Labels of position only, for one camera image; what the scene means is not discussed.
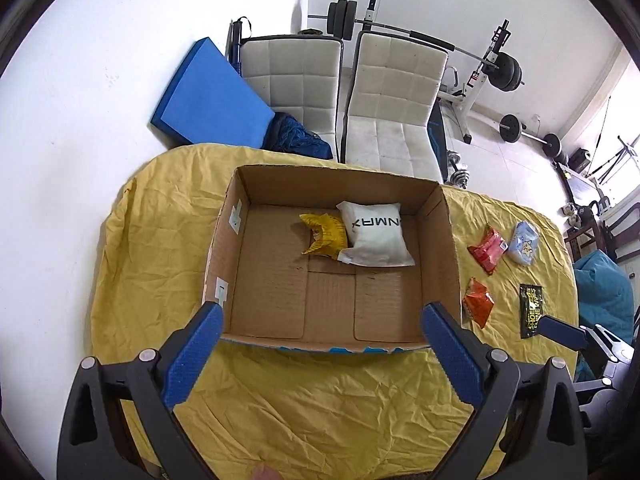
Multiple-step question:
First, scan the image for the yellow snack packet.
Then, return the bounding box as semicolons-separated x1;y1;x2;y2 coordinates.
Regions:
299;214;348;260

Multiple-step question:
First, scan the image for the cardboard box with cow print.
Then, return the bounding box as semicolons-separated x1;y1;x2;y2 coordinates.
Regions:
203;165;462;353

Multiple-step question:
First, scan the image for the dark blue cloth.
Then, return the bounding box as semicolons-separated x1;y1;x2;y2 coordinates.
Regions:
262;112;333;160

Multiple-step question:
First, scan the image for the white pouch with black letters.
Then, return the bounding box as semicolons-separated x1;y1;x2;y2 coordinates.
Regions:
336;200;414;268

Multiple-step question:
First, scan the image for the teal bean bag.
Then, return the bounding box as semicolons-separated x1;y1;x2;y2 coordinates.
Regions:
573;249;634;344

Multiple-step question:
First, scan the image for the white padded chair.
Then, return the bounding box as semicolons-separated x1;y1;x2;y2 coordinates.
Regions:
341;30;448;183
240;35;344;162

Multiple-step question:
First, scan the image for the blue tissue pack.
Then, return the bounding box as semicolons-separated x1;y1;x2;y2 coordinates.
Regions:
506;221;539;266

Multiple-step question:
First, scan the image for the right white padded chair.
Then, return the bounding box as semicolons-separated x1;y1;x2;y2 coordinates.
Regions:
341;30;448;183

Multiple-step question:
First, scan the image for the blue foam mat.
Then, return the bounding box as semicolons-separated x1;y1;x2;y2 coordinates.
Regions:
151;37;274;148

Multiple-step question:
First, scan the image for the black shoe wipes pack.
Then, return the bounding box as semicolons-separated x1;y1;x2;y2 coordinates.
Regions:
518;284;544;339

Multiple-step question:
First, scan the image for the orange snack packet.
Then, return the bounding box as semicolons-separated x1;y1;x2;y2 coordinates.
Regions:
462;278;495;330

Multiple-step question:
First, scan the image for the barbell on floor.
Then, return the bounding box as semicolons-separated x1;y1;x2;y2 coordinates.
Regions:
499;114;562;159

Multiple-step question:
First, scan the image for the left white padded chair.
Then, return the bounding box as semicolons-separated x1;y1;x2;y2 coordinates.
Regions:
240;35;344;162

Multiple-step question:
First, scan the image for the yellow tablecloth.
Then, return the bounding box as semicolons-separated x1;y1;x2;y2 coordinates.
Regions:
91;144;578;479

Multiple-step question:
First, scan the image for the white weight bench rack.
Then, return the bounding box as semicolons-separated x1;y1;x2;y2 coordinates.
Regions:
438;20;511;144

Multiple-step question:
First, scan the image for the red snack packet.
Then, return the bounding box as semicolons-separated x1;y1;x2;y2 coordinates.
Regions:
468;226;508;275

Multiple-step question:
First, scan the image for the dark wooden stool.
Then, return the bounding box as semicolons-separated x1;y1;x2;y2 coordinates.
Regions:
564;207;608;262

